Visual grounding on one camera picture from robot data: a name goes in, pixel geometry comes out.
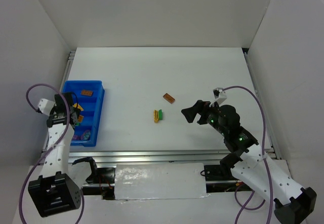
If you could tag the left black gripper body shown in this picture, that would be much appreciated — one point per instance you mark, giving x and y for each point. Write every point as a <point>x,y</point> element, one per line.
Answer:
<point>75,115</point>

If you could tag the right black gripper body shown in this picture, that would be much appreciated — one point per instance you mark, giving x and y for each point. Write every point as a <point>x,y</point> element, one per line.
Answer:
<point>202,112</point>

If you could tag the purple printed lego brick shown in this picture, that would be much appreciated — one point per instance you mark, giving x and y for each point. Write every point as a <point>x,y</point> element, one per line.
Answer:
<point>76,138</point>

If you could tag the purple oval lego with print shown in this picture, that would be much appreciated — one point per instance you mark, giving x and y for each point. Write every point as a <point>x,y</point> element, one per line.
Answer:
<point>86,135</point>

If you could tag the brown lego plate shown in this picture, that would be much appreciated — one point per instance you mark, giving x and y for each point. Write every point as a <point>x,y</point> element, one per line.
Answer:
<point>86,93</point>
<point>169,98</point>

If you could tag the green lego plate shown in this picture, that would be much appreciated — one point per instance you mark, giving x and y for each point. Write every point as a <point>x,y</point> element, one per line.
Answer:
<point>160,114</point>

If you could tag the yellow striped lego brick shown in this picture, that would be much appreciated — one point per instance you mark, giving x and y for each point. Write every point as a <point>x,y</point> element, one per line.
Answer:
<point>155,116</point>

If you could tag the yellow oval lego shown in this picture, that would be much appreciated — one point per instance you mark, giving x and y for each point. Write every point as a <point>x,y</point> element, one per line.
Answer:
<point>80,119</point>

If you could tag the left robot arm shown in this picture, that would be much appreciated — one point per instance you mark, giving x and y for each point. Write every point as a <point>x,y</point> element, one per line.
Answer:
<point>58,188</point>

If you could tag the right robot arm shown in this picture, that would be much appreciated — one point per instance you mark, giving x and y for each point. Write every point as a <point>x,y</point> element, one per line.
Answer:
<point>247,162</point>

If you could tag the blue compartment bin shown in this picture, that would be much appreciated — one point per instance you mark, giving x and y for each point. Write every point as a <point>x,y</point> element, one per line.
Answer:
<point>92,108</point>

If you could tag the white foil panel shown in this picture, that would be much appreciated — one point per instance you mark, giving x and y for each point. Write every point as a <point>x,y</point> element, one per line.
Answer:
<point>159,181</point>

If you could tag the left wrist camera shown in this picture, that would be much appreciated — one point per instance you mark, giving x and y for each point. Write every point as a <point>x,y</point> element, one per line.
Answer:
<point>45,106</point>

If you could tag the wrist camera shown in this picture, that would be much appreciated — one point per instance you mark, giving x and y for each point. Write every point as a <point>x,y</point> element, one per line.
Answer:
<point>45,106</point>
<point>219,95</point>

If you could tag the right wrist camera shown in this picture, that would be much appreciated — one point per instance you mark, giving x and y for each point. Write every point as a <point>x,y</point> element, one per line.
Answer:
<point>219,95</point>

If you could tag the aluminium frame rail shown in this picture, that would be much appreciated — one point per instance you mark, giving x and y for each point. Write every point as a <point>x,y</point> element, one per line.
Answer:
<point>128,157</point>

